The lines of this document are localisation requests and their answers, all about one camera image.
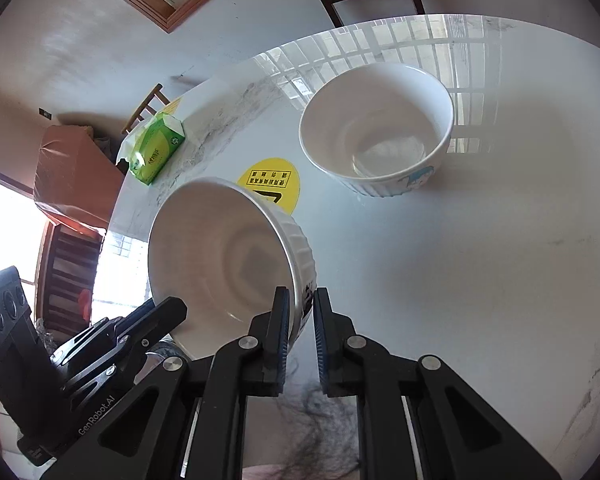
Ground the ribbed white pink bowl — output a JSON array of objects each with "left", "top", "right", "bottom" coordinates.
[{"left": 147, "top": 176, "right": 317, "bottom": 361}]

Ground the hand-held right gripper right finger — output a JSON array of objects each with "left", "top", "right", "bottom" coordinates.
[{"left": 313, "top": 286, "right": 563, "bottom": 480}]

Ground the brown cardboard box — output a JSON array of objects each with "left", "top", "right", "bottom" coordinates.
[{"left": 34, "top": 124, "right": 122, "bottom": 233}]

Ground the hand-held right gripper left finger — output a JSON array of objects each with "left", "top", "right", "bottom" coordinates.
[{"left": 42, "top": 286, "right": 292, "bottom": 480}]

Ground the green tissue pack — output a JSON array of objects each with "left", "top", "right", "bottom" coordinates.
[{"left": 117, "top": 111, "right": 186, "bottom": 187}]

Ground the brown framed side window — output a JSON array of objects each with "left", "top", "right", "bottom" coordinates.
[{"left": 0, "top": 162, "right": 48, "bottom": 286}]

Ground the light wooden chair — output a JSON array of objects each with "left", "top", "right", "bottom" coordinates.
[{"left": 121, "top": 83, "right": 172, "bottom": 135}]

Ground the white bowl blue print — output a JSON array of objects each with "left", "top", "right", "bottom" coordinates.
[{"left": 299, "top": 64, "right": 455, "bottom": 197}]

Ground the dark wooden slatted rack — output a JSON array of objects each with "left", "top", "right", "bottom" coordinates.
[{"left": 36, "top": 220, "right": 106, "bottom": 333}]

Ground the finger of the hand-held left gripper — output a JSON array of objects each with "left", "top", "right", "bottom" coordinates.
[
  {"left": 52, "top": 297, "right": 188, "bottom": 361},
  {"left": 60, "top": 335, "right": 153, "bottom": 398}
]

